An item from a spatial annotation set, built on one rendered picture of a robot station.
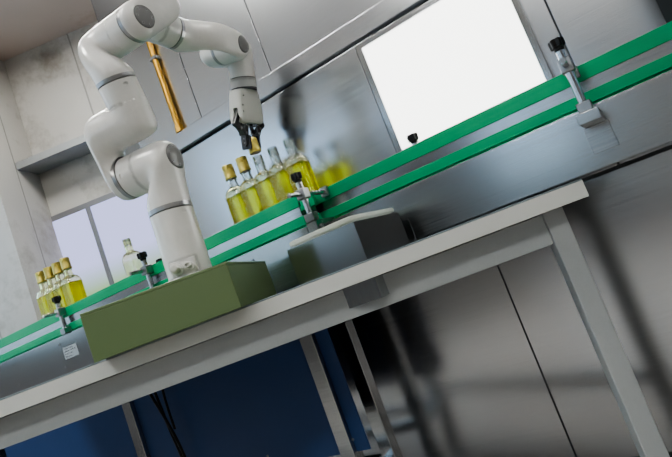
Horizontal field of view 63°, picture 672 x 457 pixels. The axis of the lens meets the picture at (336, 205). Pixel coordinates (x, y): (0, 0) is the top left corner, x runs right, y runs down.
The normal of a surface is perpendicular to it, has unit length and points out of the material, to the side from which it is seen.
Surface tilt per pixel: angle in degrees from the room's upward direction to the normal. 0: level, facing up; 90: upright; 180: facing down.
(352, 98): 90
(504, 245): 90
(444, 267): 90
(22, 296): 90
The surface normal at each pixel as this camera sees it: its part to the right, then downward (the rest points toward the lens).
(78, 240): -0.11, -0.08
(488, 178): -0.49, 0.07
